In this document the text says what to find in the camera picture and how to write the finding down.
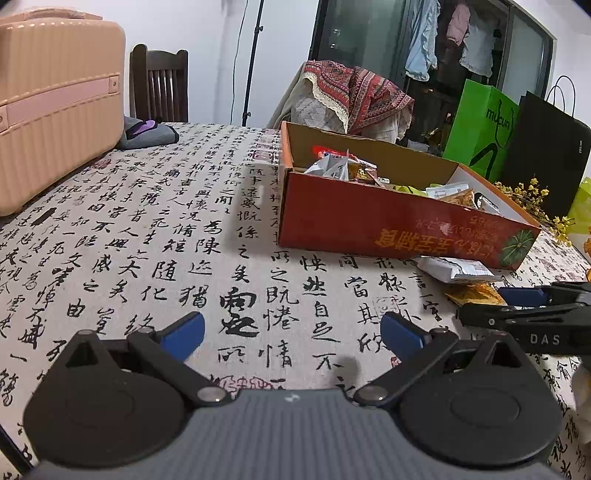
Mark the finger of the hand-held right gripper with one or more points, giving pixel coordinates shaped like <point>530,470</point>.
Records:
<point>526,296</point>
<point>498,314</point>

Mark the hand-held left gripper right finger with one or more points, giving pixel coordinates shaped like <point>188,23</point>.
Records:
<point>400,333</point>

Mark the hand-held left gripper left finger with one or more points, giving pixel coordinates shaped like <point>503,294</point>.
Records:
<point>184,332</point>

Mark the orange snack packet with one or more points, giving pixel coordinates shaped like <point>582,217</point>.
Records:
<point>475,294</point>

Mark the white snack packet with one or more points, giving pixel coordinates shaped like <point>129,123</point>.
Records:
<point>452,270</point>

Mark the red cardboard box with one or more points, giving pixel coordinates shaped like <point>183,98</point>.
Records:
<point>360,217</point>

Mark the pile of small snack packets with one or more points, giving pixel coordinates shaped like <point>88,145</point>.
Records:
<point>351,170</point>

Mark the red chips bag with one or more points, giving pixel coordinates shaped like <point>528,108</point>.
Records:
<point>328,151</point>

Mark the person's right hand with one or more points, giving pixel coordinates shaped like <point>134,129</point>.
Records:
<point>584,401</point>

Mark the yellow flower branch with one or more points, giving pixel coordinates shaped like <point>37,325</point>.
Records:
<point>531,198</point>

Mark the green snack box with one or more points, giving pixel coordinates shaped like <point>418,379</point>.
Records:
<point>582,212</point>

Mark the black paper bag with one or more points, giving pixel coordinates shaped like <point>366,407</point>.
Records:
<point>549,161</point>

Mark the green paper bag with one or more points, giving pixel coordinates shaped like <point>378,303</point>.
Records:
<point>480,129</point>

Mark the grey purple cloth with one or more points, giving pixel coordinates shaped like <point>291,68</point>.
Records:
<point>147,134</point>

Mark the red patterned cloth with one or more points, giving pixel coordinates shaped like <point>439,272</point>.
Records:
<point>364,97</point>

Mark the beige coat on chair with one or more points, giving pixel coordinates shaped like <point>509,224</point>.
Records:
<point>304,108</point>

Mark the dark wooden chair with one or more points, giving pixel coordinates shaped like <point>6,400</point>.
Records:
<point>159,87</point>

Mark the hanging white garment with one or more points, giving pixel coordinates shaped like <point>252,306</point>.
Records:
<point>480,50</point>

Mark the pink suitcase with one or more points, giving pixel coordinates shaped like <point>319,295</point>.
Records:
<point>55,106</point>

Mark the hanging blue shirt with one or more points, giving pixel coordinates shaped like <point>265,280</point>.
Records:
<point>422,41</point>

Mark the floor lamp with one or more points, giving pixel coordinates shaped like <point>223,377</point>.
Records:
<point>253,60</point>

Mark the hanging pink garment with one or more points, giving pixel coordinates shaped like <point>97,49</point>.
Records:
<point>459,23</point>

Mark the black framed glass door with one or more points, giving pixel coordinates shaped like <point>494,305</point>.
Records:
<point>360,37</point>

